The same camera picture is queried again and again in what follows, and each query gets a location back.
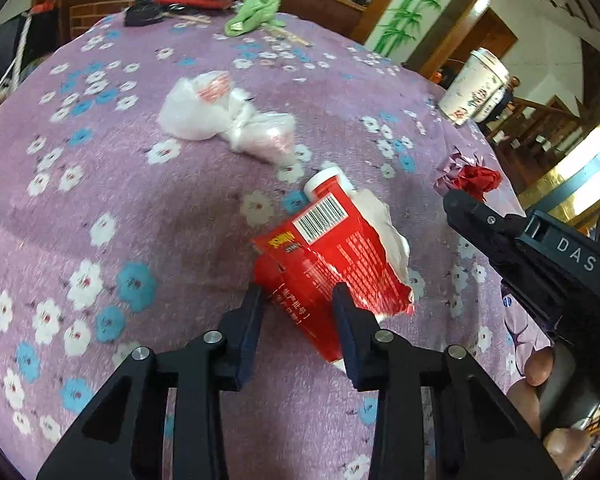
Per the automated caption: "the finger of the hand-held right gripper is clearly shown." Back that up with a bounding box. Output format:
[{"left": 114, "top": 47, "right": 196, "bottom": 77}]
[
  {"left": 442, "top": 191, "right": 526, "bottom": 248},
  {"left": 467, "top": 240, "right": 531, "bottom": 306}
]

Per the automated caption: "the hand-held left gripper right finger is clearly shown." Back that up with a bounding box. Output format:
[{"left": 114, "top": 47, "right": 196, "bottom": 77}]
[{"left": 332, "top": 282, "right": 563, "bottom": 480}]

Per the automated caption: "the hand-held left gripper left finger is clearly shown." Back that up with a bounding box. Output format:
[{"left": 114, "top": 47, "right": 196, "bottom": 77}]
[{"left": 36, "top": 282, "right": 267, "bottom": 480}]

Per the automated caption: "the red wrapper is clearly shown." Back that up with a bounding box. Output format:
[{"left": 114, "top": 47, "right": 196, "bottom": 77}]
[
  {"left": 452, "top": 165, "right": 502, "bottom": 195},
  {"left": 432, "top": 152, "right": 481, "bottom": 193}
]

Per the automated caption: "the red torn package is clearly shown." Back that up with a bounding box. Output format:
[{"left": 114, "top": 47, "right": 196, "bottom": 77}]
[{"left": 252, "top": 167, "right": 416, "bottom": 373}]

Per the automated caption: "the person's right hand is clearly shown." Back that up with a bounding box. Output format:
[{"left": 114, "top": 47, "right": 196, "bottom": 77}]
[{"left": 510, "top": 346, "right": 595, "bottom": 466}]

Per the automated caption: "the purple packet with blue spot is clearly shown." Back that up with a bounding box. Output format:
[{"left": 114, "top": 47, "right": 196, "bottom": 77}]
[{"left": 500, "top": 282, "right": 553, "bottom": 396}]

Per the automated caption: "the wooden stair railing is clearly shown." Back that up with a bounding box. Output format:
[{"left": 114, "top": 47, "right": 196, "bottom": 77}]
[{"left": 485, "top": 95, "right": 586, "bottom": 161}]

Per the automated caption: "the white paper cup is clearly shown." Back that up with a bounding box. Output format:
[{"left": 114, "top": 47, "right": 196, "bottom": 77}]
[{"left": 437, "top": 47, "right": 511, "bottom": 127}]

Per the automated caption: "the purple floral tablecloth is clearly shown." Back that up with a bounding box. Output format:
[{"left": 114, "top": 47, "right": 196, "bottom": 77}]
[{"left": 0, "top": 10, "right": 556, "bottom": 480}]

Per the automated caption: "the white plastic bag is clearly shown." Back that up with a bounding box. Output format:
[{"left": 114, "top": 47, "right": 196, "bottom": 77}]
[{"left": 157, "top": 71, "right": 298, "bottom": 163}]

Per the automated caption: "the wooden counter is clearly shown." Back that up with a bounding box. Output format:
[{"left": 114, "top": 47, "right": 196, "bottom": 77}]
[{"left": 50, "top": 0, "right": 366, "bottom": 43}]

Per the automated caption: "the green cloth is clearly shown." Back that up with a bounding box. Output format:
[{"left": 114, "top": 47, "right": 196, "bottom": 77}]
[{"left": 224, "top": 0, "right": 287, "bottom": 37}]

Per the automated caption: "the black pouch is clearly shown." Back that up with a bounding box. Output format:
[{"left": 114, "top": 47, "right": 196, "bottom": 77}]
[{"left": 125, "top": 2, "right": 163, "bottom": 28}]

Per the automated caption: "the bamboo wall poster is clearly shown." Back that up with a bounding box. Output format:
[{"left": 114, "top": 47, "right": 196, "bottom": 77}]
[{"left": 367, "top": 0, "right": 461, "bottom": 63}]

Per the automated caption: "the white rope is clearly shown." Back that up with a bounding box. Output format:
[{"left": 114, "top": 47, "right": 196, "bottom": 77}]
[{"left": 0, "top": 12, "right": 33, "bottom": 93}]

